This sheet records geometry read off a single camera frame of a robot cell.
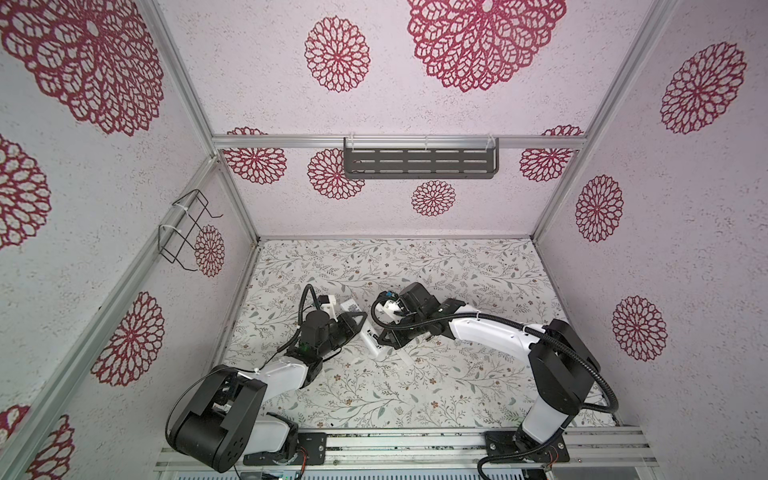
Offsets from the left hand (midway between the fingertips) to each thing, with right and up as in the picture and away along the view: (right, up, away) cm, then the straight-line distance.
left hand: (367, 319), depth 86 cm
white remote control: (0, -3, -4) cm, 5 cm away
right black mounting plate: (+35, -24, -20) cm, 47 cm away
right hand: (+3, -4, -4) cm, 7 cm away
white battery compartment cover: (+11, -12, +3) cm, 17 cm away
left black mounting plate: (-13, -30, -12) cm, 35 cm away
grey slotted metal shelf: (+17, +50, +8) cm, 53 cm away
